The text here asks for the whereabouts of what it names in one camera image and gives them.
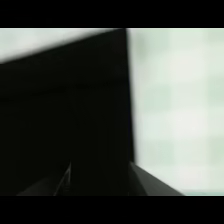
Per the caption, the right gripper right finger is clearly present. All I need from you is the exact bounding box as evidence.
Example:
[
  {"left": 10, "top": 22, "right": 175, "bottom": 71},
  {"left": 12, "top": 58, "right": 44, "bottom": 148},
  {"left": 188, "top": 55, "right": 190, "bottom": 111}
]
[{"left": 128, "top": 161, "right": 184, "bottom": 197}]

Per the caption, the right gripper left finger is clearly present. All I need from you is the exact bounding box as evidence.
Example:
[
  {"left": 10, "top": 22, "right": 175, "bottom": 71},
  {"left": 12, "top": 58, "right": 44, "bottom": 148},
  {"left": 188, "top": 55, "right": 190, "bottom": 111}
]
[{"left": 18, "top": 162, "right": 73, "bottom": 197}]

